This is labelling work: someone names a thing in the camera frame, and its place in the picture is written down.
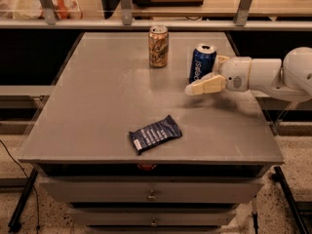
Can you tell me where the dark blue snack wrapper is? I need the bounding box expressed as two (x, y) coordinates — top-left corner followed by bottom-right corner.
(129, 115), (182, 155)

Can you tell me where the lower grey drawer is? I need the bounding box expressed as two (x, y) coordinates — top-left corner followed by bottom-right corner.
(68, 208), (236, 227)

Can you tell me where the upper grey drawer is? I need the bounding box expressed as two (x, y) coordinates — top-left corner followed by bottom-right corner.
(40, 177), (263, 204)

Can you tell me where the gold patterned soda can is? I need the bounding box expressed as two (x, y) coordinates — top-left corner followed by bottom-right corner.
(148, 26), (169, 67)

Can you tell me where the metal shelf rail frame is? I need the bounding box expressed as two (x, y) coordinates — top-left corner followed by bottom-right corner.
(0, 0), (312, 31)

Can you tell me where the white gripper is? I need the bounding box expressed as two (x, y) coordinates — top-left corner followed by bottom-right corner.
(185, 55), (252, 96)

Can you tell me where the blue pepsi can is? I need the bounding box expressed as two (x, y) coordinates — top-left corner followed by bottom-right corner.
(189, 44), (216, 83)

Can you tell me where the grey drawer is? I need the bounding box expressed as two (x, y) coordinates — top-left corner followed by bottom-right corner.
(68, 208), (236, 227)
(40, 177), (263, 204)

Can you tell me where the orange white plastic bag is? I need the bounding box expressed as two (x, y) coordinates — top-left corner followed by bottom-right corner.
(51, 0), (83, 20)

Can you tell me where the grey drawer cabinet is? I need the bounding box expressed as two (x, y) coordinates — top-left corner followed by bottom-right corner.
(21, 32), (283, 234)

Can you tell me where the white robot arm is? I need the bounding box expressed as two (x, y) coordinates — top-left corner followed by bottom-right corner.
(185, 47), (312, 102)

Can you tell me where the black floor cable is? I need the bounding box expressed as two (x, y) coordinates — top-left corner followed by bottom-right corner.
(0, 139), (41, 234)

